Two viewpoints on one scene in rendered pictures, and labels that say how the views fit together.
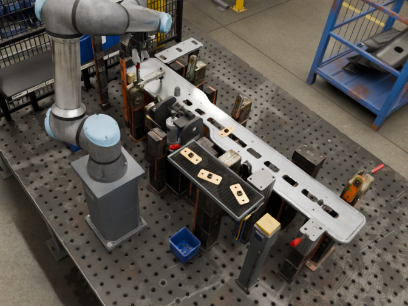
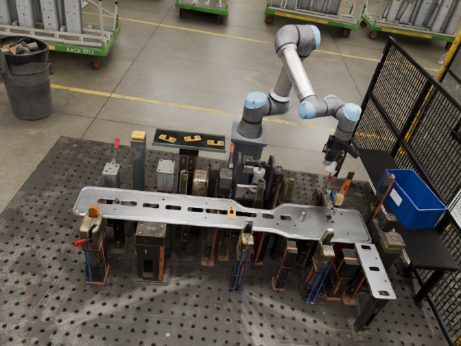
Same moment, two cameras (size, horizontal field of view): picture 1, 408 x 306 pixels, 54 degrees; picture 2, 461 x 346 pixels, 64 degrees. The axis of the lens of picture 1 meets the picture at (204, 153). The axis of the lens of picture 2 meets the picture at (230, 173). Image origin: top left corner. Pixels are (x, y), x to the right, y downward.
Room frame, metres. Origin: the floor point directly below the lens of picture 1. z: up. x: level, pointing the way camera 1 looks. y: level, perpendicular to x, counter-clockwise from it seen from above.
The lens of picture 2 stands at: (2.16, -1.06, 2.23)
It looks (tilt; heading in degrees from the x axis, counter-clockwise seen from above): 38 degrees down; 132
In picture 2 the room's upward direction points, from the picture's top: 10 degrees clockwise
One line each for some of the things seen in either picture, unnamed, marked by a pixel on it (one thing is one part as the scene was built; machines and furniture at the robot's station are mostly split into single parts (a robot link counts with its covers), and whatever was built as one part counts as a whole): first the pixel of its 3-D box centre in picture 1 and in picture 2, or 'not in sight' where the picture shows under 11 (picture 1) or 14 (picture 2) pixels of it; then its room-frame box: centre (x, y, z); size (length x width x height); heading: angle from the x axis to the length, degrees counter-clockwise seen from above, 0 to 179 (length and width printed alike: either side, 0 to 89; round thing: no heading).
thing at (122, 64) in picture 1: (124, 91); (335, 208); (1.58, 0.44, 0.95); 0.03 x 0.01 x 0.50; 49
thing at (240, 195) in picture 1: (239, 193); (167, 137); (0.87, -0.14, 1.17); 0.08 x 0.04 x 0.01; 29
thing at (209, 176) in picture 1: (209, 176); (192, 137); (0.93, -0.03, 1.17); 0.08 x 0.04 x 0.01; 70
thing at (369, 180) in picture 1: (346, 204); (95, 250); (1.09, -0.66, 0.88); 0.15 x 0.11 x 0.36; 139
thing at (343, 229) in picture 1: (230, 133); (227, 213); (1.33, -0.11, 1.00); 1.38 x 0.22 x 0.02; 49
